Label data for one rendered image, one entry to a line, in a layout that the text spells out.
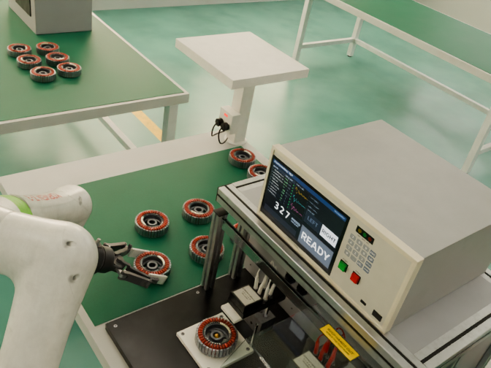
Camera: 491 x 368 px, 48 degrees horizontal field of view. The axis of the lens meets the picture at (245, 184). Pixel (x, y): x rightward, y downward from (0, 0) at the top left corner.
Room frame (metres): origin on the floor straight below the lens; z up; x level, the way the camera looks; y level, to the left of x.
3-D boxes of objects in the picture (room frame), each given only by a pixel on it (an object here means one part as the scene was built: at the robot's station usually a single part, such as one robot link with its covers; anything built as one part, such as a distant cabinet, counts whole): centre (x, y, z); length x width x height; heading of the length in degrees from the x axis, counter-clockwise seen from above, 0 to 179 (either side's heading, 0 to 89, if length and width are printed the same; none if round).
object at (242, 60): (1.93, 0.11, 0.98); 0.37 x 0.35 x 0.46; 43
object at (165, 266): (1.19, 0.23, 0.77); 0.11 x 0.11 x 0.04
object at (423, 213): (1.08, -0.33, 1.22); 0.44 x 0.39 x 0.20; 43
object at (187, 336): (0.96, -0.01, 0.78); 0.15 x 0.15 x 0.01; 43
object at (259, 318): (1.06, -0.11, 0.80); 0.07 x 0.05 x 0.06; 43
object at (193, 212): (1.51, 0.14, 0.77); 0.11 x 0.11 x 0.04
